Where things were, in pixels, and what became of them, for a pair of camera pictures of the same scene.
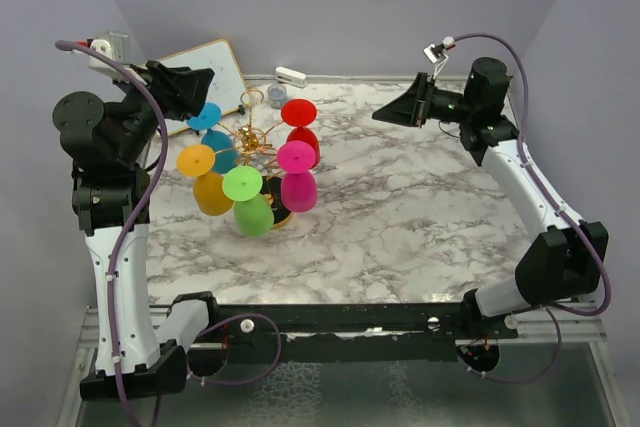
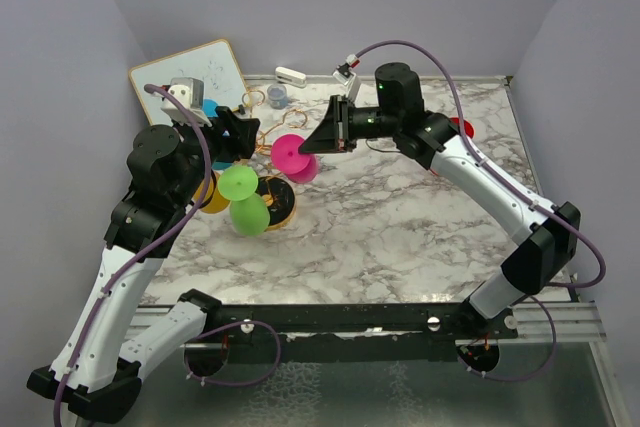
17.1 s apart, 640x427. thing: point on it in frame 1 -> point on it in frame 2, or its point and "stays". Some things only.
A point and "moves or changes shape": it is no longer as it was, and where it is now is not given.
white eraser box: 290,77 stays
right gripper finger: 401,110 -> 324,138
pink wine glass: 298,187 moves or changes shape
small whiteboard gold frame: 227,88 stays
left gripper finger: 198,80 -> 245,128
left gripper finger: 183,99 -> 246,139
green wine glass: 252,211 stays
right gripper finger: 403,109 -> 326,136
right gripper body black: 439,104 -> 346,116
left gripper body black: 133,94 -> 222,147
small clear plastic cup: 277,95 stays
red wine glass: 301,113 moves or changes shape
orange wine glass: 197,160 stays
